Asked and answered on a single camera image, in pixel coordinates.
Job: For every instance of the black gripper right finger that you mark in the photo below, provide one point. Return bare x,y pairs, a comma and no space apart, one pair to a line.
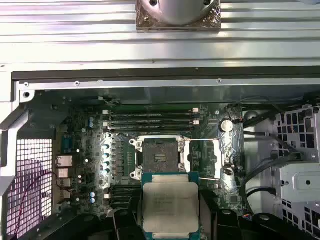
208,225

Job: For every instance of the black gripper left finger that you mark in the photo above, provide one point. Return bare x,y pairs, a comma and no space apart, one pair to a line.
135,225

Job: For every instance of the silver green CPU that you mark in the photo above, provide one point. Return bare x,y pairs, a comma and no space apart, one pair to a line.
170,207

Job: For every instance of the metal socket cover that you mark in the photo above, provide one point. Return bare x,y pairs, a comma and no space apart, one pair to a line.
218,160

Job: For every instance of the CPU socket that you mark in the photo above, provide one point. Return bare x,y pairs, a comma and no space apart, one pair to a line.
160,155

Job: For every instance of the green motherboard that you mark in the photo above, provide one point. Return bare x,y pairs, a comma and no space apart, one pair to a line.
210,192

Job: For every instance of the blue cylindrical capacitor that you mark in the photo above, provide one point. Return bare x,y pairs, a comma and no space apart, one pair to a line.
90,120
92,194
93,200
91,125

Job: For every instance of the silver cylindrical capacitor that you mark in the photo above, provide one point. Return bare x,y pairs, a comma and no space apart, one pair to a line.
106,155
106,145
106,163
105,171

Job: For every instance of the metal rear port block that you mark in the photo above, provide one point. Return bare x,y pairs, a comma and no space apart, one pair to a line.
62,172
64,161
63,182

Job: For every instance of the round coin battery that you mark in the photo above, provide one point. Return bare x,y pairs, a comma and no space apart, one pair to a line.
226,125

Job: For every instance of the blue rear port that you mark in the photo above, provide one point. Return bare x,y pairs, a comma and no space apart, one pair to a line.
67,146

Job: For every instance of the silver drive cage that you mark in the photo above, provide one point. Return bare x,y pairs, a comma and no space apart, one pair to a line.
300,175

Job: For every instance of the black silver PC case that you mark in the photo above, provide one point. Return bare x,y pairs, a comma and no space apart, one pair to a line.
160,93

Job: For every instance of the square brown base plate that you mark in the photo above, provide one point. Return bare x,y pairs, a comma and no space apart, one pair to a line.
142,23

